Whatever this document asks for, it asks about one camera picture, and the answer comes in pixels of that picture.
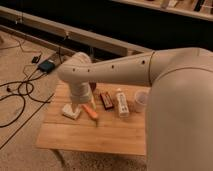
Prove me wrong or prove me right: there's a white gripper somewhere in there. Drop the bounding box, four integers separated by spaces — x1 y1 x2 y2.
69 83 92 104

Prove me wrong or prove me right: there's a white squeeze bottle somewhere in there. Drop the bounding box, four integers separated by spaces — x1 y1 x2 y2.
116 88 129 117

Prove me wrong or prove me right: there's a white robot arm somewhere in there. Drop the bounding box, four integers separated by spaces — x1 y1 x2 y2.
58 48 213 171

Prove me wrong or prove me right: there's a dark red ceramic bowl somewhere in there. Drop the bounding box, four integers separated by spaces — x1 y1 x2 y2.
89 83 97 92

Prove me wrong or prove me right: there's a white sponge block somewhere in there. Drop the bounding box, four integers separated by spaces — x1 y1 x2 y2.
62 104 81 120

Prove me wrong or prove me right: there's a dark red chocolate bar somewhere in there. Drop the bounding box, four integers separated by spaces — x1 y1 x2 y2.
100 92 114 110

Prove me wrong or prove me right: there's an orange carrot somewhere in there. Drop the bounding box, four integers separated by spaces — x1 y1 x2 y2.
82 104 98 120

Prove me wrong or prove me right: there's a blue electronics box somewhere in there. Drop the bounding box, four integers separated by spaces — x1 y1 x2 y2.
38 60 55 73

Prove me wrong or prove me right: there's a wooden table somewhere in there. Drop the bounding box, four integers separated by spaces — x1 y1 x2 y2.
36 81 149 156

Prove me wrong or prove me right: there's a small black adapter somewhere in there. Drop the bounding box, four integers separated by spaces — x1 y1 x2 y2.
31 56 41 63

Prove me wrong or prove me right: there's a clear plastic measuring cup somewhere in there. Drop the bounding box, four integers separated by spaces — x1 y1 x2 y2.
134 91 148 113

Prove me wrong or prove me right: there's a black cable on floor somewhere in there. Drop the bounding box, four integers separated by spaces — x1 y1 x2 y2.
0 63 56 129

